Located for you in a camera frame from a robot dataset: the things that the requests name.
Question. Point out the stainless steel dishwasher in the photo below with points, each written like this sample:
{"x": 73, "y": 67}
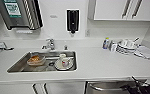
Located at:
{"x": 104, "y": 88}

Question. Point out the stack of white dishes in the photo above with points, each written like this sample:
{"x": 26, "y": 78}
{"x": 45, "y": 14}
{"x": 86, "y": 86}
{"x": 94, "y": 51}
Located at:
{"x": 127, "y": 47}

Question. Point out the small white container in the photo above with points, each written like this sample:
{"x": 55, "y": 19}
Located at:
{"x": 112, "y": 46}

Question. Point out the blue dish soap bottle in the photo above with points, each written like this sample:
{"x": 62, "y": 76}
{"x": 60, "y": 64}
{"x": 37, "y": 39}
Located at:
{"x": 106, "y": 44}

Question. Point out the small metal sink dispenser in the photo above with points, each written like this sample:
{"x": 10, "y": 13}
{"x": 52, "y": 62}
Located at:
{"x": 65, "y": 47}

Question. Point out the chrome faucet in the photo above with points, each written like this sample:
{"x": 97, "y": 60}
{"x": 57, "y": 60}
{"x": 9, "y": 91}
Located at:
{"x": 50, "y": 44}

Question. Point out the bowl with orange food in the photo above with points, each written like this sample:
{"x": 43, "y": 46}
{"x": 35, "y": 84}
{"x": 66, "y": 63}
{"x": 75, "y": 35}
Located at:
{"x": 36, "y": 60}

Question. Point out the stainless steel sink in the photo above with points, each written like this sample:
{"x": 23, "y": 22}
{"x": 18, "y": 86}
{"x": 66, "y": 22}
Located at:
{"x": 19, "y": 68}

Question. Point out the white base cabinet with doors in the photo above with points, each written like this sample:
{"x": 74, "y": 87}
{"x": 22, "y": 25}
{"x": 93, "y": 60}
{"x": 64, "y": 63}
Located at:
{"x": 14, "y": 88}

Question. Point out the small dark utensil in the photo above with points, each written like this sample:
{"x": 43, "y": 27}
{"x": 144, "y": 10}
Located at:
{"x": 8, "y": 48}

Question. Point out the steel paper towel dispenser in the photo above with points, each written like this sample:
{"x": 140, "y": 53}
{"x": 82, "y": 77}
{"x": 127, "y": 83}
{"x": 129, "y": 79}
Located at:
{"x": 14, "y": 13}

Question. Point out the white wall outlet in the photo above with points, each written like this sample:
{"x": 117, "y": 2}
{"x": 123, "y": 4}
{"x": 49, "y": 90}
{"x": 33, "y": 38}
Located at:
{"x": 87, "y": 33}

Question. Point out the white three-door wall cabinet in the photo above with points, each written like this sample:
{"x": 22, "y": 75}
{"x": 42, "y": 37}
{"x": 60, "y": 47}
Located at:
{"x": 107, "y": 10}

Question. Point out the black wall soap dispenser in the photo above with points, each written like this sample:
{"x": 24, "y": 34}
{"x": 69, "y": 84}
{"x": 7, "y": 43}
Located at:
{"x": 72, "y": 20}

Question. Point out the small wall label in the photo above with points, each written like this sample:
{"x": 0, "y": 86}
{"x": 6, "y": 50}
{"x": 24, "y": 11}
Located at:
{"x": 53, "y": 16}

